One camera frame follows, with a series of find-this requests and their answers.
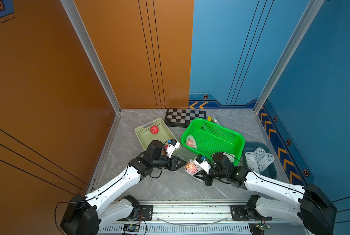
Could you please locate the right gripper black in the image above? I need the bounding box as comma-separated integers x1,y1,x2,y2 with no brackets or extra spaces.
192,167,228,187

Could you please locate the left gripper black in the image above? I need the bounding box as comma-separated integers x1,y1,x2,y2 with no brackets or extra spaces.
152,155,187,172

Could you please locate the white foam net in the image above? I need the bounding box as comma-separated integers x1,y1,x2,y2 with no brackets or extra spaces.
245,152,260,173
253,147,267,163
257,153,275,172

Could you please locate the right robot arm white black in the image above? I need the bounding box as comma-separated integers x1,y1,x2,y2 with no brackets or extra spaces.
185,152,337,235

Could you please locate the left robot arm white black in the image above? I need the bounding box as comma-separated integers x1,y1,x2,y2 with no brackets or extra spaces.
55,139,187,235

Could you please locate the pale green plastic basket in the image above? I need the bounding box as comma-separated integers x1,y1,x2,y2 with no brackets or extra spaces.
134,118,179,157

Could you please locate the bright green plastic basket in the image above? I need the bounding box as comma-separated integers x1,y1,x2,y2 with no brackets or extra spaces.
181,118,245,166

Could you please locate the black white checkerboard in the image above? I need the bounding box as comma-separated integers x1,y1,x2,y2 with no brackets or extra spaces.
164,109,206,128

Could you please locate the grey cylinder yellow tip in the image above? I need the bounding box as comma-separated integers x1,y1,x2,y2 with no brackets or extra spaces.
207,116,222,126

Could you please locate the dark teal plastic tray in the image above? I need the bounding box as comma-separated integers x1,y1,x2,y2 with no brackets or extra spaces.
242,141,277,179

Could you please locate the small right circuit board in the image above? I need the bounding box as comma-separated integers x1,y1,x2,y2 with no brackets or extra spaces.
249,223,271,235

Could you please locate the green circuit board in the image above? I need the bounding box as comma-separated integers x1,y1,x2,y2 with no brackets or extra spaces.
122,224,140,235

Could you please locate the aluminium front rail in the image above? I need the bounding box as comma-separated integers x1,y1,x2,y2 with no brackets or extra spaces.
98,200,313,235

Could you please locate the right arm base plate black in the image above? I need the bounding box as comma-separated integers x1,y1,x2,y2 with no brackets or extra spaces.
230,195,272,221

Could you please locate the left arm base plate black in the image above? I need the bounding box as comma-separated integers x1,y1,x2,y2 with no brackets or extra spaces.
118,195,153,221

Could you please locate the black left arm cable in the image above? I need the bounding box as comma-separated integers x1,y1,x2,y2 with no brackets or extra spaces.
54,151,146,234

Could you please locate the left aluminium corner post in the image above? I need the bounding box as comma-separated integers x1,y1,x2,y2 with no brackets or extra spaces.
60,0,122,115

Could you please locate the aluminium corner post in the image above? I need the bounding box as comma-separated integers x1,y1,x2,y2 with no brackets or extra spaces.
60,0,122,115
253,0,324,115

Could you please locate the right aluminium corner post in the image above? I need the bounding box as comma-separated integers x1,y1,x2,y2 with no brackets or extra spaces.
253,0,324,115

